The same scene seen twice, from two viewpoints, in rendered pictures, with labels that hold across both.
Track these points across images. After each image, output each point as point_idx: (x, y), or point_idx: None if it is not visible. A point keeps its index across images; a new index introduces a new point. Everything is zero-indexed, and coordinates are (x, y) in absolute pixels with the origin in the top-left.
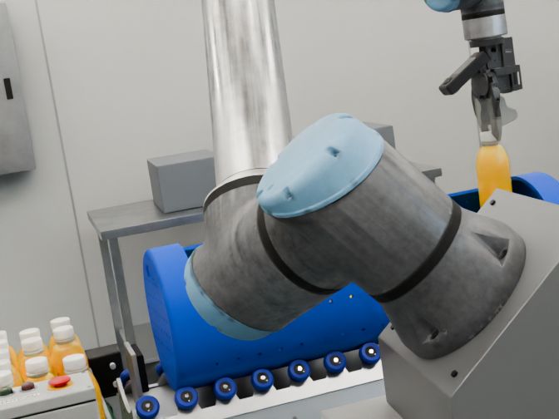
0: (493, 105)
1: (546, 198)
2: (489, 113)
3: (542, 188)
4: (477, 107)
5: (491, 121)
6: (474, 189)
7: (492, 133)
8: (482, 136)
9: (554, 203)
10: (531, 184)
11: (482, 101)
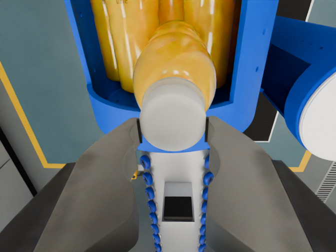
0: (34, 214)
1: (99, 105)
2: (116, 172)
3: (113, 116)
4: (251, 197)
5: (120, 145)
6: (239, 45)
7: (135, 118)
8: (161, 90)
9: (96, 108)
10: (125, 108)
11: (224, 245)
